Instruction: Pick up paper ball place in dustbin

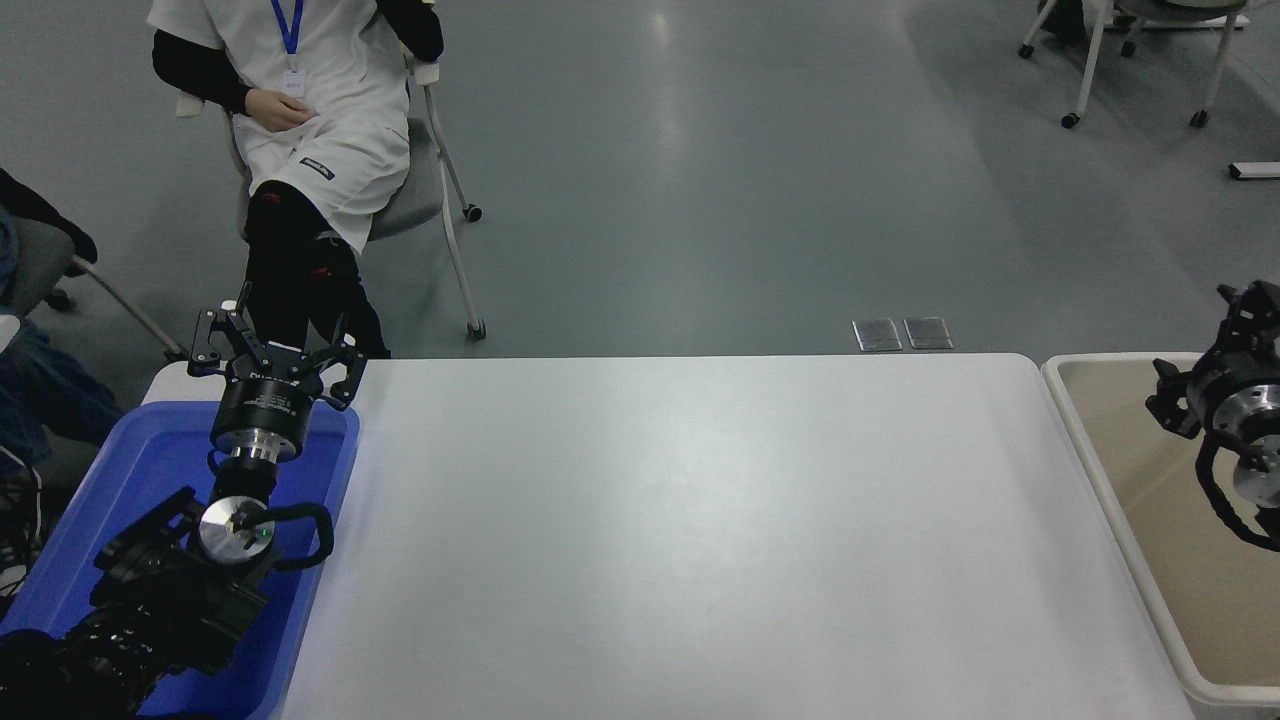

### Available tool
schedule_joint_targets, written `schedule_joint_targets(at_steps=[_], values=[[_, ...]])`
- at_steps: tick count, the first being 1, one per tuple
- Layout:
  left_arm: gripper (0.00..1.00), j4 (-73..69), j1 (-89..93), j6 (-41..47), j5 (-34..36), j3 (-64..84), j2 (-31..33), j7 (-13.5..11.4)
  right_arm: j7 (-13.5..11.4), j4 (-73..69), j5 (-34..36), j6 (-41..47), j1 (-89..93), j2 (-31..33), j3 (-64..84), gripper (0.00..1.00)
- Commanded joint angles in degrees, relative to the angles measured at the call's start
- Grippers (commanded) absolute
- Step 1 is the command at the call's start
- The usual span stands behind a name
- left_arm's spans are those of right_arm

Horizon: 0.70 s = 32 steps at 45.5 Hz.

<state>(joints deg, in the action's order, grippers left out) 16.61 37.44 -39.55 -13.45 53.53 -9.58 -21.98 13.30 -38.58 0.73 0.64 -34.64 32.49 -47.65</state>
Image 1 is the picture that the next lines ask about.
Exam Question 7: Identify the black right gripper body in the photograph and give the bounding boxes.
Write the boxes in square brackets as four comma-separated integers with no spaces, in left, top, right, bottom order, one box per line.
[1185,335,1280,433]

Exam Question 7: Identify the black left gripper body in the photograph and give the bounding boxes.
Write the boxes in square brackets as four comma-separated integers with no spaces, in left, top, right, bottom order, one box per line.
[210,345,327,442]

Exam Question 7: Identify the person's hand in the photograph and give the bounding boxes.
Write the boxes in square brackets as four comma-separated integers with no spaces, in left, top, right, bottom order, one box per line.
[246,88,312,132]

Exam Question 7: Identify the large pale bin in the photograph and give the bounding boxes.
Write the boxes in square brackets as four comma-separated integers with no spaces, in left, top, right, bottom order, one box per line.
[1040,352,1280,707]

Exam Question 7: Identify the blue plastic tray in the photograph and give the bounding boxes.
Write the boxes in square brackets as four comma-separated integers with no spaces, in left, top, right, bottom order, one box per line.
[0,398,361,720]

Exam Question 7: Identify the grey white wheeled chair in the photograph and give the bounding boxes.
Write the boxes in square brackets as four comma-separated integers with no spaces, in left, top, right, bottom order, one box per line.
[175,60,488,341]

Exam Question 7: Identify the person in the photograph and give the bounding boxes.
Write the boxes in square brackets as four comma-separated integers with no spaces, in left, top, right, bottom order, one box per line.
[148,0,446,358]
[1038,0,1137,57]
[0,168,126,481]

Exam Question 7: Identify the black floor cables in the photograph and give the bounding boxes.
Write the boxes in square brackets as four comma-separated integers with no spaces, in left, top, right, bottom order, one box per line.
[0,465,43,601]

